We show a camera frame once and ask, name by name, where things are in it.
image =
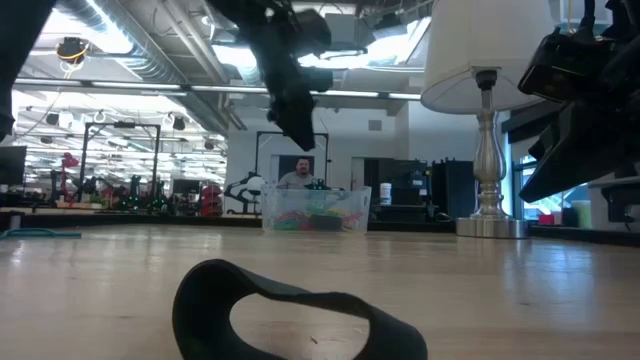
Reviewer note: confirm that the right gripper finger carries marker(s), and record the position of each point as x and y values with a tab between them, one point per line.
590	145

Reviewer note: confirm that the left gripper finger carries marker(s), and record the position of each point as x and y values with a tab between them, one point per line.
297	125

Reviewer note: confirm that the yellow rubber band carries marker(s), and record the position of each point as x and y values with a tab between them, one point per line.
340	212

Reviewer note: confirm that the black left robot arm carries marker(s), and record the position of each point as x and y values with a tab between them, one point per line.
15	50

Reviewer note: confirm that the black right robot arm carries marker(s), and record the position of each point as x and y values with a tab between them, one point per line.
622	15

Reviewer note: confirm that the clear plastic bin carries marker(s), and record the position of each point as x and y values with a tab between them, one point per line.
315	197

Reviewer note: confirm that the blue rubber band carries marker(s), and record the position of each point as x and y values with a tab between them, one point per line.
65	234

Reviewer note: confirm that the person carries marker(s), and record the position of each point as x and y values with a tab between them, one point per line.
300	177

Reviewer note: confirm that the long ceiling light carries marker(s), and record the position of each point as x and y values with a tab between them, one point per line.
350	93

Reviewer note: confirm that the grey ceiling box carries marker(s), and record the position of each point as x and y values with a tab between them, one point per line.
345	27

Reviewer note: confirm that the green cup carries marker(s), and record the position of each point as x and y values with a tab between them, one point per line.
581	216

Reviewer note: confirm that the black side desk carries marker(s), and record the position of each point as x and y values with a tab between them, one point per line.
620	210

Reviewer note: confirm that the black cup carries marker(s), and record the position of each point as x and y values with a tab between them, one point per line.
570	218

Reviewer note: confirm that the red box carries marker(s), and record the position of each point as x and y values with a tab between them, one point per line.
546	219

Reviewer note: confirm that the white canister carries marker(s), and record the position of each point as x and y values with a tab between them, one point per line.
385	195

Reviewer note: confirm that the black cabinet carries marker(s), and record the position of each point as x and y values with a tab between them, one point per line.
400	175
447	200

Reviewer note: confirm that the red stacked equipment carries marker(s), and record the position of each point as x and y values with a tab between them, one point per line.
211	200

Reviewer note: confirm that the white shade table lamp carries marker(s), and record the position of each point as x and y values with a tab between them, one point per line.
480	50

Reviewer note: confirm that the black monitor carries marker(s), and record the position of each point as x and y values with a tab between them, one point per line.
12	165

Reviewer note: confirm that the black camera rig frame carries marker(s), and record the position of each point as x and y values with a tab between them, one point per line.
124	125
322	133

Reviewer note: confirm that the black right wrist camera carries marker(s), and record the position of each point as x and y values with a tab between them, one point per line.
565	65

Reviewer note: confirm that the silver ventilation duct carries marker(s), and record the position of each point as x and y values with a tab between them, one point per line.
125	45

